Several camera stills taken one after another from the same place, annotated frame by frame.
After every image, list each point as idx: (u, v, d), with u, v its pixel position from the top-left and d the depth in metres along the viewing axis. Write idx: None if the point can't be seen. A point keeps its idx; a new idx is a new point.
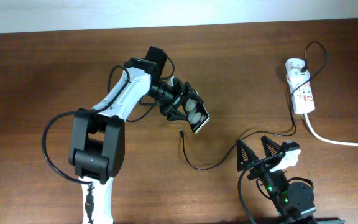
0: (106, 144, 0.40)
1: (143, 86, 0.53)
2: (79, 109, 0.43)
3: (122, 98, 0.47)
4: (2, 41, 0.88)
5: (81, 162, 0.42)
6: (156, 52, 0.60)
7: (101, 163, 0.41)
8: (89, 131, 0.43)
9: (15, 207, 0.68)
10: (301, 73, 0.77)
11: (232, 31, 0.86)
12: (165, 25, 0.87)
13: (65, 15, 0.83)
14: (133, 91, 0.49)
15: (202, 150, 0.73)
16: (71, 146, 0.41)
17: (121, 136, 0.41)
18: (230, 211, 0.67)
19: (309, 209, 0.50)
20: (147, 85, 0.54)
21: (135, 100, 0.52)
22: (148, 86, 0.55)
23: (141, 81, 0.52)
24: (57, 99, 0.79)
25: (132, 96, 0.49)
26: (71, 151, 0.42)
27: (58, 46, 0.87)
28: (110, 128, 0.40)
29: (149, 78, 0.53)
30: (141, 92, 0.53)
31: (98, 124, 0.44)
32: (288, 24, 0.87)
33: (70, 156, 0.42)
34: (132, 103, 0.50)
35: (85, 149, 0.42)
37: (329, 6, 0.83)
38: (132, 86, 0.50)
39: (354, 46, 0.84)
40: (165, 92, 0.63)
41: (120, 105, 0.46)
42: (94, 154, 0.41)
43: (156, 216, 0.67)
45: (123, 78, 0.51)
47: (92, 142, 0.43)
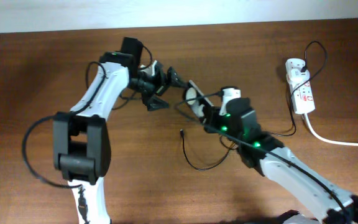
0: (90, 144, 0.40)
1: (122, 79, 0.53)
2: (57, 112, 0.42)
3: (101, 95, 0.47)
4: (0, 40, 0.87)
5: (66, 165, 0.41)
6: (131, 42, 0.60)
7: (87, 163, 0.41)
8: (71, 134, 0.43)
9: (14, 207, 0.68)
10: (301, 73, 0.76)
11: (232, 31, 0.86)
12: (164, 25, 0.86)
13: (63, 15, 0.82)
14: (112, 86, 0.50)
15: (202, 149, 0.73)
16: (55, 152, 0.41)
17: (104, 134, 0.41)
18: (230, 211, 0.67)
19: (248, 113, 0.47)
20: (125, 78, 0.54)
21: (115, 95, 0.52)
22: (128, 79, 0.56)
23: (118, 75, 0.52)
24: (56, 99, 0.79)
25: (111, 91, 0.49)
26: (56, 156, 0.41)
27: (57, 45, 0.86)
28: (92, 127, 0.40)
29: (126, 70, 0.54)
30: (120, 86, 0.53)
31: (79, 126, 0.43)
32: (287, 24, 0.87)
33: (55, 161, 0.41)
34: (111, 99, 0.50)
35: (69, 153, 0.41)
37: (331, 7, 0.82)
38: (109, 82, 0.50)
39: (354, 45, 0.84)
40: (145, 81, 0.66)
41: (100, 102, 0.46)
42: (78, 156, 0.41)
43: (156, 216, 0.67)
45: (100, 74, 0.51)
47: (77, 144, 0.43)
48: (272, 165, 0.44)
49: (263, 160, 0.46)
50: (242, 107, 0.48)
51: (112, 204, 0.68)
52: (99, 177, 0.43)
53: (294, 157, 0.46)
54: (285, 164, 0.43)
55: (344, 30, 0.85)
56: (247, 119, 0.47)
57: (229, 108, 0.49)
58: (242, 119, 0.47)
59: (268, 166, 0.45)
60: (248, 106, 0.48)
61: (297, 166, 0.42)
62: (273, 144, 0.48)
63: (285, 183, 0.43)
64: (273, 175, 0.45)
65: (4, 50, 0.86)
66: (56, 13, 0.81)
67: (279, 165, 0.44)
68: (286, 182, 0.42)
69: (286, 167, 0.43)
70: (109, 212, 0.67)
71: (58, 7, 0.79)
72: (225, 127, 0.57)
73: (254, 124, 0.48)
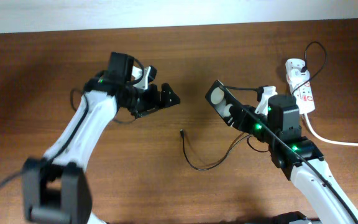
0: (64, 196, 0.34)
1: (106, 111, 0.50)
2: (27, 159, 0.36)
3: (82, 132, 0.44)
4: (0, 40, 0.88)
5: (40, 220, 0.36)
6: (117, 61, 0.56)
7: (63, 218, 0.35)
8: (45, 182, 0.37)
9: (14, 207, 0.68)
10: (301, 73, 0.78)
11: (232, 31, 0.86)
12: (164, 25, 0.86)
13: (64, 15, 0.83)
14: (93, 123, 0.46)
15: (202, 150, 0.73)
16: (26, 205, 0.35)
17: (82, 183, 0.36)
18: (230, 211, 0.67)
19: (293, 109, 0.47)
20: (110, 110, 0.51)
21: (100, 128, 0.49)
22: (114, 110, 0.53)
23: (102, 108, 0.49)
24: (57, 99, 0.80)
25: (94, 127, 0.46)
26: (27, 210, 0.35)
27: (58, 45, 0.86)
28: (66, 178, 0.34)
29: (112, 101, 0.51)
30: (105, 118, 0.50)
31: (52, 172, 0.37)
32: (287, 24, 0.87)
33: (27, 215, 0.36)
34: (94, 135, 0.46)
35: (44, 204, 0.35)
37: (329, 7, 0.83)
38: (92, 116, 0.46)
39: (354, 45, 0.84)
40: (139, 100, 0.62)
41: (79, 143, 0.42)
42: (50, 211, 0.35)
43: (156, 216, 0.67)
45: (82, 107, 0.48)
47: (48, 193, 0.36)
48: (306, 177, 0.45)
49: (297, 166, 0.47)
50: (286, 103, 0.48)
51: (112, 204, 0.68)
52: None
53: (331, 176, 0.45)
54: (321, 182, 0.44)
55: (344, 30, 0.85)
56: (288, 116, 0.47)
57: (271, 102, 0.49)
58: (284, 114, 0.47)
59: (302, 176, 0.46)
60: (291, 102, 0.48)
61: (332, 187, 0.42)
62: (309, 149, 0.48)
63: (315, 198, 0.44)
64: (303, 185, 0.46)
65: (5, 50, 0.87)
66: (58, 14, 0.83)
67: (314, 180, 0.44)
68: (316, 196, 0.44)
69: (321, 185, 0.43)
70: (109, 212, 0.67)
71: (60, 7, 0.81)
72: (258, 126, 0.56)
73: (294, 124, 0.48)
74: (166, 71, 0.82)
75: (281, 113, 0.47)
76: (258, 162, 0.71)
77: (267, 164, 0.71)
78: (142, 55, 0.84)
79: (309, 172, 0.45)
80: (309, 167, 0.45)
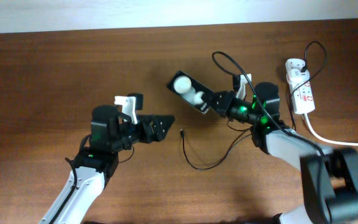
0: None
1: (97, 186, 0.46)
2: None
3: (66, 214, 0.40)
4: None
5: None
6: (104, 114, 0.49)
7: None
8: None
9: (15, 207, 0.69)
10: (301, 73, 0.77)
11: (232, 31, 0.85)
12: (163, 25, 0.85)
13: (61, 15, 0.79)
14: (82, 201, 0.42)
15: (202, 149, 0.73)
16: None
17: None
18: (230, 211, 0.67)
19: (274, 99, 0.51)
20: (100, 188, 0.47)
21: (86, 209, 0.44)
22: (102, 186, 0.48)
23: (91, 183, 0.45)
24: (57, 100, 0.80)
25: (80, 206, 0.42)
26: None
27: (57, 45, 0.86)
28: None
29: (102, 176, 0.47)
30: (93, 198, 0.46)
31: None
32: (288, 24, 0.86)
33: None
34: (81, 214, 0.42)
35: None
37: (336, 7, 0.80)
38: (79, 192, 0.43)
39: (355, 46, 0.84)
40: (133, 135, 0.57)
41: None
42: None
43: (157, 216, 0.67)
45: (71, 182, 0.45)
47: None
48: (275, 137, 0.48)
49: (269, 133, 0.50)
50: (269, 94, 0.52)
51: (112, 204, 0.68)
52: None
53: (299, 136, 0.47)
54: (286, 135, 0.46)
55: (345, 30, 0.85)
56: (271, 104, 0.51)
57: (256, 93, 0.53)
58: (266, 104, 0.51)
59: (271, 140, 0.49)
60: (276, 93, 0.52)
61: (295, 135, 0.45)
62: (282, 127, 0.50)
63: (281, 150, 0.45)
64: (275, 148, 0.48)
65: (3, 50, 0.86)
66: (56, 13, 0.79)
67: (281, 136, 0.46)
68: (281, 148, 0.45)
69: (286, 137, 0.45)
70: (109, 212, 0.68)
71: (59, 7, 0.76)
72: (243, 108, 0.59)
73: (276, 111, 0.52)
74: (166, 71, 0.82)
75: (264, 102, 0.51)
76: (258, 161, 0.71)
77: (268, 164, 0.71)
78: (143, 56, 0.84)
79: (278, 132, 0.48)
80: (279, 130, 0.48)
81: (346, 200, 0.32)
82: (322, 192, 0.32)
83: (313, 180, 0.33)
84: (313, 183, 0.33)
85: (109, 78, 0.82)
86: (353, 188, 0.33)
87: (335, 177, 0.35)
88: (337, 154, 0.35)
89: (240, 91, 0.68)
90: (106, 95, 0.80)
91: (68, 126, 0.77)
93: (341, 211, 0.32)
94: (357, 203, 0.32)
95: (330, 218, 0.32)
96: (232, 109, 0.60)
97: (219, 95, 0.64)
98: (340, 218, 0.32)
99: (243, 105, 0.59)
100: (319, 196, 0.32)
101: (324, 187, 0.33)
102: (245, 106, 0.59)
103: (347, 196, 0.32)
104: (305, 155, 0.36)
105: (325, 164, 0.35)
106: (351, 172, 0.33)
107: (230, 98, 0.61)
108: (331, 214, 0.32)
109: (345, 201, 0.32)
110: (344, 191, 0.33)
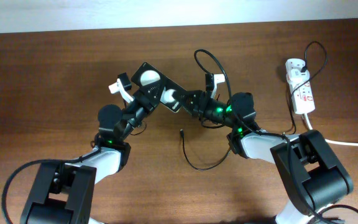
0: (74, 193, 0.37)
1: (113, 163, 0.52)
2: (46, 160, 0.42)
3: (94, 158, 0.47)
4: None
5: (41, 216, 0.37)
6: (109, 110, 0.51)
7: (64, 216, 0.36)
8: (53, 188, 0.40)
9: (15, 206, 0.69)
10: (301, 73, 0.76)
11: (232, 31, 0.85)
12: (164, 25, 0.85)
13: (60, 14, 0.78)
14: (105, 158, 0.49)
15: (202, 149, 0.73)
16: (29, 201, 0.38)
17: (90, 188, 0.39)
18: (230, 211, 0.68)
19: (249, 114, 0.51)
20: (117, 162, 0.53)
21: (105, 172, 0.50)
22: (117, 167, 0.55)
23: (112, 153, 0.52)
24: (56, 100, 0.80)
25: (104, 162, 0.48)
26: (29, 205, 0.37)
27: (56, 45, 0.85)
28: (79, 178, 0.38)
29: (120, 154, 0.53)
30: (110, 168, 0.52)
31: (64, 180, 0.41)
32: (288, 24, 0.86)
33: (27, 213, 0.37)
34: (102, 171, 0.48)
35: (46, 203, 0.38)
37: (337, 7, 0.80)
38: (101, 156, 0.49)
39: (355, 46, 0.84)
40: (137, 114, 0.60)
41: (91, 162, 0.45)
42: (54, 217, 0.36)
43: (156, 216, 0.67)
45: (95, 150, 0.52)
47: (54, 201, 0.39)
48: (247, 140, 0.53)
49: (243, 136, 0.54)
50: (244, 107, 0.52)
51: (112, 204, 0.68)
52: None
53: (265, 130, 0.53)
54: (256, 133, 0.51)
55: (346, 30, 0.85)
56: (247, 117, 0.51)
57: (233, 104, 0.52)
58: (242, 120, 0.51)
59: (246, 142, 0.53)
60: (250, 106, 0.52)
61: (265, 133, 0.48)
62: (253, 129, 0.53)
63: (256, 149, 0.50)
64: (252, 150, 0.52)
65: (2, 50, 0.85)
66: (56, 12, 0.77)
67: (253, 137, 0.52)
68: (255, 147, 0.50)
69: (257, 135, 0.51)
70: (109, 212, 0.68)
71: (58, 7, 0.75)
72: (219, 109, 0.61)
73: (252, 121, 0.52)
74: (166, 71, 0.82)
75: (242, 117, 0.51)
76: (258, 161, 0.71)
77: (268, 164, 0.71)
78: (142, 56, 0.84)
79: (248, 135, 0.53)
80: (248, 134, 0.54)
81: (322, 182, 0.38)
82: (299, 178, 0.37)
83: (289, 168, 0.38)
84: (291, 172, 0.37)
85: (109, 78, 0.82)
86: (324, 167, 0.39)
87: (307, 160, 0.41)
88: (304, 139, 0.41)
89: (214, 89, 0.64)
90: (106, 95, 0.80)
91: (69, 126, 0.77)
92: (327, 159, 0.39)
93: (319, 193, 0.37)
94: (333, 182, 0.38)
95: (313, 201, 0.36)
96: (207, 111, 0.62)
97: (193, 95, 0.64)
98: (320, 199, 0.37)
99: (218, 106, 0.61)
100: (298, 184, 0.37)
101: (301, 174, 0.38)
102: (220, 106, 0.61)
103: (321, 178, 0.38)
104: (277, 145, 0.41)
105: (297, 150, 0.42)
106: (319, 153, 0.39)
107: (206, 99, 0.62)
108: (312, 195, 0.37)
109: (321, 183, 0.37)
110: (321, 174, 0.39)
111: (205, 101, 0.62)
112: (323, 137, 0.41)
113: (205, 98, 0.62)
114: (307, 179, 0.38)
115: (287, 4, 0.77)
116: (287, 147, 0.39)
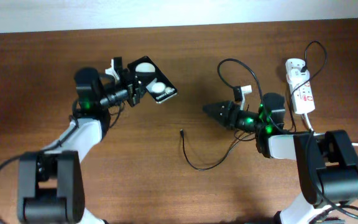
0: (62, 179, 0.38)
1: (94, 130, 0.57)
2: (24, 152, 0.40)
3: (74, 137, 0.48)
4: None
5: (35, 208, 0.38)
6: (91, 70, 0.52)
7: (58, 207, 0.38)
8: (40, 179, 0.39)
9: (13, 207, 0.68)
10: (301, 73, 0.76)
11: (232, 32, 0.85)
12: (164, 25, 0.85)
13: (61, 14, 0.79)
14: (84, 134, 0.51)
15: (203, 150, 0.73)
16: (20, 196, 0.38)
17: (76, 170, 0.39)
18: (230, 211, 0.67)
19: (279, 109, 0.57)
20: (96, 132, 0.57)
21: (86, 144, 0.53)
22: (97, 135, 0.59)
23: (90, 126, 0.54)
24: (56, 100, 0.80)
25: (84, 137, 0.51)
26: (21, 201, 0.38)
27: (56, 45, 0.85)
28: (63, 164, 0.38)
29: (97, 123, 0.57)
30: (91, 138, 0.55)
31: (49, 168, 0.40)
32: (288, 24, 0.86)
33: (20, 209, 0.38)
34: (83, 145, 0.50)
35: (37, 195, 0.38)
37: (337, 7, 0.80)
38: (81, 131, 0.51)
39: (355, 46, 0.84)
40: (117, 94, 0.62)
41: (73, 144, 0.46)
42: (47, 206, 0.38)
43: (156, 216, 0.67)
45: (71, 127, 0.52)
47: (43, 190, 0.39)
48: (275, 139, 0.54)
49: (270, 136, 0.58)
50: (275, 103, 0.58)
51: (112, 204, 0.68)
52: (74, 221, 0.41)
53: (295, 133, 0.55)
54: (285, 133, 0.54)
55: (345, 30, 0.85)
56: (276, 113, 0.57)
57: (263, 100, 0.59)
58: (272, 114, 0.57)
59: (273, 143, 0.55)
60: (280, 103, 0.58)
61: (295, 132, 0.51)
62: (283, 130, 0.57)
63: (282, 147, 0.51)
64: (276, 147, 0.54)
65: (2, 50, 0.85)
66: (56, 12, 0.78)
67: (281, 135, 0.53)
68: (282, 145, 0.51)
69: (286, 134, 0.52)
70: (109, 212, 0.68)
71: (59, 7, 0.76)
72: (250, 119, 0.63)
73: (281, 121, 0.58)
74: (166, 71, 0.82)
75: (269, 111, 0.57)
76: (258, 162, 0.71)
77: (267, 164, 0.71)
78: (142, 56, 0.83)
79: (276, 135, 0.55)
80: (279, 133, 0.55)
81: (336, 177, 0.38)
82: (315, 167, 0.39)
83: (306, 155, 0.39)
84: (307, 158, 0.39)
85: None
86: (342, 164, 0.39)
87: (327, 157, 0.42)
88: (328, 134, 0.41)
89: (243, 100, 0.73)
90: None
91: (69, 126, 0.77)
92: (347, 157, 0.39)
93: (332, 186, 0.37)
94: (347, 180, 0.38)
95: (323, 191, 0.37)
96: (239, 121, 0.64)
97: (222, 106, 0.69)
98: (331, 192, 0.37)
99: (249, 116, 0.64)
100: (311, 172, 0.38)
101: (317, 163, 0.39)
102: (250, 117, 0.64)
103: (337, 174, 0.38)
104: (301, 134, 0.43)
105: (319, 144, 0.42)
106: (341, 150, 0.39)
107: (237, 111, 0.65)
108: (323, 185, 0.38)
109: (336, 178, 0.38)
110: (337, 170, 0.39)
111: (234, 113, 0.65)
112: (348, 137, 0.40)
113: (234, 109, 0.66)
114: (322, 170, 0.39)
115: (286, 4, 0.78)
116: (309, 137, 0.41)
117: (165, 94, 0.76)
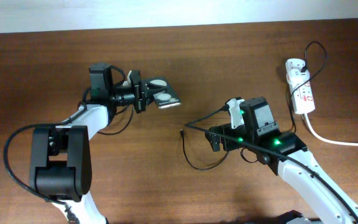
0: (72, 152, 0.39)
1: (102, 116, 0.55)
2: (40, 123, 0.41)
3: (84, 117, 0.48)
4: (0, 40, 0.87)
5: (45, 178, 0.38)
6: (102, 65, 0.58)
7: (67, 178, 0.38)
8: (50, 152, 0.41)
9: (12, 208, 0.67)
10: (301, 73, 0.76)
11: (232, 31, 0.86)
12: (165, 25, 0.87)
13: (69, 14, 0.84)
14: (91, 116, 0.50)
15: (202, 150, 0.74)
16: (32, 167, 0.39)
17: (86, 145, 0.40)
18: (231, 211, 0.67)
19: (259, 108, 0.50)
20: (104, 119, 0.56)
21: (96, 127, 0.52)
22: (107, 121, 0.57)
23: (98, 109, 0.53)
24: (55, 99, 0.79)
25: (91, 120, 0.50)
26: (33, 171, 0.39)
27: (57, 45, 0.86)
28: (73, 138, 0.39)
29: (104, 108, 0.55)
30: (100, 122, 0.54)
31: (59, 142, 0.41)
32: (286, 24, 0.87)
33: (32, 178, 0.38)
34: (91, 127, 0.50)
35: (48, 167, 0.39)
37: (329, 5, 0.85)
38: (89, 113, 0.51)
39: (352, 46, 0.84)
40: (125, 96, 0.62)
41: (81, 121, 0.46)
42: (57, 175, 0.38)
43: (156, 216, 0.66)
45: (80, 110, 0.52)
47: (55, 163, 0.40)
48: (289, 169, 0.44)
49: (282, 161, 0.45)
50: (255, 102, 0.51)
51: (111, 204, 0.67)
52: (82, 194, 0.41)
53: (317, 164, 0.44)
54: (308, 173, 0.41)
55: (342, 30, 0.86)
56: (260, 113, 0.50)
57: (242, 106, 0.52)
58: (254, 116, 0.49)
59: (288, 170, 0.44)
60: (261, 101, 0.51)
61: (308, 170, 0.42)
62: (288, 142, 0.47)
63: (301, 186, 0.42)
64: (292, 180, 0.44)
65: (4, 50, 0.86)
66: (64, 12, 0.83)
67: (301, 172, 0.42)
68: (298, 184, 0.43)
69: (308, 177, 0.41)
70: (108, 213, 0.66)
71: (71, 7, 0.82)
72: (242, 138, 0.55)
73: (268, 118, 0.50)
74: (166, 71, 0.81)
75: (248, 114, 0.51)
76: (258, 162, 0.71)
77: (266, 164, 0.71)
78: (142, 55, 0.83)
79: (292, 165, 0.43)
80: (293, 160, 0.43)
81: None
82: None
83: None
84: None
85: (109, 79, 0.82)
86: None
87: None
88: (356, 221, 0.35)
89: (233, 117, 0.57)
90: None
91: None
92: None
93: None
94: None
95: None
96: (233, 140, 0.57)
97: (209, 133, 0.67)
98: None
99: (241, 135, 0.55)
100: None
101: None
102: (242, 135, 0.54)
103: None
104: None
105: None
106: None
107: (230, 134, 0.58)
108: None
109: None
110: None
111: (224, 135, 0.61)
112: None
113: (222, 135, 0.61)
114: None
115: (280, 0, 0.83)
116: None
117: (168, 102, 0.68)
